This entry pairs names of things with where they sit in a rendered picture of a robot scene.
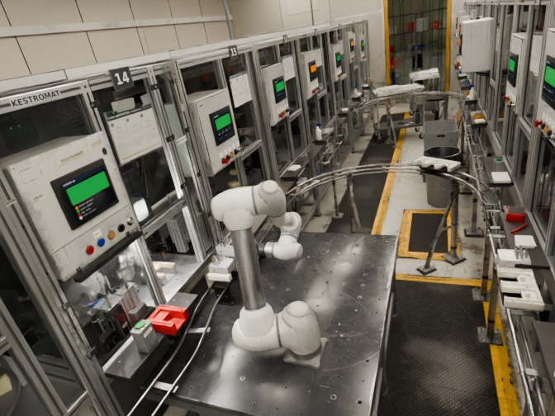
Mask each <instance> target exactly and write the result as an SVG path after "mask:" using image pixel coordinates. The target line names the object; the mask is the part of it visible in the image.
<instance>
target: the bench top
mask: <svg viewBox="0 0 555 416"><path fill-rule="evenodd" d="M316 234H317V236H315V235H316ZM398 241H399V235H382V234H341V233H319V232H300V233H299V237H298V239H297V242H298V243H299V244H300V245H301V246H302V247H303V253H302V255H301V258H299V259H297V260H281V259H278V258H267V257H266V258H259V259H258V260H259V269H260V274H261V278H262V283H263V292H264V297H265V302H266V303H268V304H269V305H271V307H272V309H273V312H274V314H278V313H280V312H282V311H283V309H284V308H285V307H286V306H287V305H289V304H290V303H292V302H295V301H302V302H305V303H307V304H308V305H309V306H310V307H311V308H312V309H313V310H314V312H315V315H316V317H317V319H318V323H319V326H320V337H321V338H328V344H327V345H326V346H325V350H324V353H323V356H322V358H321V361H320V368H319V369H315V368H313V367H310V366H302V365H297V364H292V363H284V362H283V358H284V356H285V355H286V354H287V350H288V348H284V347H281V348H277V349H273V350H268V351H262V352H250V351H245V350H242V349H240V348H238V347H236V346H235V343H234V340H233V336H232V328H233V326H234V323H235V321H236V320H237V319H239V318H240V311H241V310H242V309H243V307H244V302H243V296H242V292H241V288H240V279H238V281H233V282H232V284H231V285H230V296H231V299H232V302H235V304H234V305H233V306H232V305H219V304H217V306H216V308H215V311H214V313H213V315H212V317H211V321H210V323H209V326H208V328H210V331H209V333H206V335H205V337H204V339H203V341H202V345H201V346H200V348H199V350H198V352H197V355H196V356H195V357H194V359H193V361H192V363H191V364H190V366H189V367H188V369H187V370H186V371H185V373H184V374H183V376H182V377H181V379H180V380H179V382H178V383H177V384H176V386H178V388H177V390H176V391H175V393H173V392H171V393H170V395H169V396H168V398H170V399H175V400H179V401H182V402H186V403H189V404H195V405H198V406H202V407H205V408H208V409H214V410H218V411H221V412H225V413H228V414H233V415H237V416H371V412H372V402H373V396H374V391H375V386H376V380H377V371H378V366H379V360H380V355H381V350H382V340H383V334H384V329H385V323H386V318H387V308H388V303H389V298H390V293H391V283H392V278H393V272H394V266H395V261H396V252H397V246H398ZM356 244H358V246H356ZM322 251H324V253H322ZM315 269H316V271H314V270H315ZM216 301H217V298H216V293H215V291H213V292H212V294H211V295H210V297H209V298H208V299H207V300H206V302H205V303H204V305H203V306H202V307H201V308H200V309H199V310H198V312H197V313H196V314H195V316H194V318H193V321H192V323H191V326H190V329H198V328H205V327H206V323H207V320H208V319H209V316H210V314H211V311H212V309H213V306H214V304H215V303H216ZM186 328H187V327H186ZM186 328H185V329H186ZM185 329H184V330H183V331H182V332H181V334H180V335H179V336H178V338H177V339H176V340H175V342H174V343H173V345H172V346H171V347H170V348H169V350H168V351H167V352H166V353H165V354H164V356H163V357H162V358H161V360H160V361H159V362H158V364H157V365H156V366H155V368H154V369H153V370H152V371H151V372H150V374H149V375H148V376H147V378H146V379H145V380H144V382H143V383H142V384H141V386H140V388H141V389H143V391H144V392H145V391H146V390H147V389H148V387H149V386H150V384H151V383H152V382H153V380H154V379H155V377H156V376H157V375H158V374H159V373H160V371H161V370H162V369H163V367H164V366H165V364H166V363H167V362H168V360H169V359H170V357H171V356H172V355H173V353H174V352H175V350H176V348H177V347H178V345H179V343H180V341H181V339H182V337H183V335H184V332H185ZM202 334H203V333H187V335H186V337H185V339H184V341H183V344H182V346H181V347H180V348H179V350H178V353H177V354H176V356H175V357H174V359H173V360H172V361H171V362H170V364H169V365H168V367H167V368H166V370H165V371H164V373H163V374H162V375H161V377H160V378H159V379H158V380H157V381H159V382H163V383H166V384H170V385H172V384H173V383H174V382H175V381H176V379H177V378H178V376H179V375H180V373H181V372H182V370H183V368H184V367H185V366H186V365H187V363H188V362H189V360H190V359H191V357H192V355H193V353H194V352H195V350H196V348H197V345H198V344H199V342H200V339H201V337H202ZM359 400H360V401H361V404H358V403H357V402H358V401H359Z"/></svg>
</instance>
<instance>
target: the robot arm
mask: <svg viewBox="0 0 555 416"><path fill-rule="evenodd" d="M211 212H212V214H213V216H214V217H215V219H217V220H219V221H223V222H224V224H225V227H226V228H227V229H228V230H230V236H231V240H232V242H230V243H229V245H233V249H234V254H235V262H236V266H237V270H238V274H239V279H240V288H241V292H242V296H243V302H244V307H243V309H242V310H241V311H240V318H239V319H237V320H236V321H235V323H234V326H233V328H232V336H233V340H234V343H235V346H236V347H238V348H240V349H242V350H245V351H250V352H262V351H268V350H273V349H277V348H281V347H284V348H288V350H287V354H286V355H285V356H284V358H283V362H284V363H292V364H297V365H302V366H310V367H313V368H315V369H319V368H320V361H321V358H322V356H323V353H324V350H325V346H326V345H327V344H328V338H321V337H320V326H319V323H318V319H317V317H316V315H315V312H314V310H313V309H312V308H311V307H310V306H309V305H308V304H307V303H305V302H302V301H295V302H292V303H290V304H289V305H287V306H286V307H285V308H284V309H283V311H282V312H280V313H278V314H274V312H273V309H272V307H271V305H269V304H268V303H266V302H265V297H264V292H263V283H262V278H261V274H260V269H259V260H258V259H259V255H260V256H266V257H267V258H278V259H281V260H297V259H299V258H301V255H302V253H303V247H302V246H301V245H300V244H299V243H298V242H297V239H298V237H299V233H300V230H301V217H300V216H299V215H298V214H297V213H296V212H287V213H286V198H285V195H284V192H283V190H282V188H281V187H280V186H279V185H278V184H277V183H276V182H275V181H272V180H267V181H265V182H262V183H260V184H259V185H256V186H251V187H237V188H233V189H230V190H227V191H223V192H222V193H220V194H219V195H217V196H215V197H214V198H213V199H212V200H211ZM255 215H267V216H268V217H269V219H270V220H271V221H272V222H273V224H274V225H275V226H277V227H279V228H281V235H280V239H279V240H278V242H277V243H276V242H267V243H258V242H256V238H255V237H254V232H253V227H252V226H253V225H254V216H255Z"/></svg>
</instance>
